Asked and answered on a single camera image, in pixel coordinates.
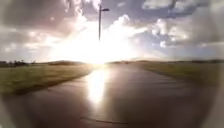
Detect dark wet asphalt road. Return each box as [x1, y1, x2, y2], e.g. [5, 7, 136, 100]
[0, 63, 224, 128]

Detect grass field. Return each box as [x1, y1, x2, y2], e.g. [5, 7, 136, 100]
[131, 60, 224, 87]

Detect grass verge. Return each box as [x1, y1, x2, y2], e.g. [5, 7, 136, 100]
[0, 63, 101, 98]

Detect row of trees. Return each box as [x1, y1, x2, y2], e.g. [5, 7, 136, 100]
[0, 59, 37, 68]

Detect straight street lamp pole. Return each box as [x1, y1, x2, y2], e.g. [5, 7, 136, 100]
[97, 4, 111, 43]

